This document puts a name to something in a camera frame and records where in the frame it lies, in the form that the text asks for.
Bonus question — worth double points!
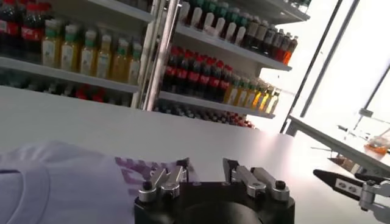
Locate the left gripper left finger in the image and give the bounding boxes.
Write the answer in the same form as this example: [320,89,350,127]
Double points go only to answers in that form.
[138,157,190,203]

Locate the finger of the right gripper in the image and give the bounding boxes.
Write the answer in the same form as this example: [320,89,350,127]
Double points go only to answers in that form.
[313,169,390,224]
[355,172,386,185]

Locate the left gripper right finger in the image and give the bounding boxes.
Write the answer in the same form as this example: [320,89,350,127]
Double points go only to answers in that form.
[222,158,290,202]

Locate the purple t-shirt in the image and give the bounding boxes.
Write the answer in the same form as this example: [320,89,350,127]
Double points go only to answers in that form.
[0,141,199,224]

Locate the orange wrapped object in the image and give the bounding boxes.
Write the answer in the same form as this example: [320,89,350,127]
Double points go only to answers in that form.
[364,135,390,155]

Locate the yellow juice bottle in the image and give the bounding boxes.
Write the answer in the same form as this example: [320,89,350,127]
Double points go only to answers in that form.
[252,84,265,111]
[236,78,250,107]
[224,75,241,105]
[265,89,280,115]
[79,29,98,76]
[96,33,113,79]
[41,18,61,68]
[259,86,272,113]
[60,24,80,72]
[127,42,143,86]
[244,81,257,109]
[110,38,129,83]

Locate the cola bottle red cap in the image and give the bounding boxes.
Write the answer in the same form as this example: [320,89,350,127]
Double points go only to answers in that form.
[186,54,202,96]
[208,60,224,101]
[19,2,43,63]
[0,0,21,57]
[175,50,190,94]
[197,57,213,99]
[163,46,180,92]
[218,64,234,103]

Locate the red drink bottle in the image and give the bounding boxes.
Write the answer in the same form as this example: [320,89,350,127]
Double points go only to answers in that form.
[277,32,292,62]
[283,35,299,66]

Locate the black cap grey label bottle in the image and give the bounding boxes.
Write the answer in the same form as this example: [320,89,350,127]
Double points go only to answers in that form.
[244,19,260,50]
[263,27,277,56]
[255,24,269,53]
[272,30,285,59]

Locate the green cap white label bottle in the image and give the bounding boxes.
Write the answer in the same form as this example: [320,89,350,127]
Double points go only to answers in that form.
[202,10,216,33]
[224,19,238,42]
[179,0,191,24]
[234,24,247,46]
[190,5,204,29]
[214,15,227,37]

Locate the dark metal frame post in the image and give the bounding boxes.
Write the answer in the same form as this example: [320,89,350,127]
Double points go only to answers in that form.
[279,0,344,134]

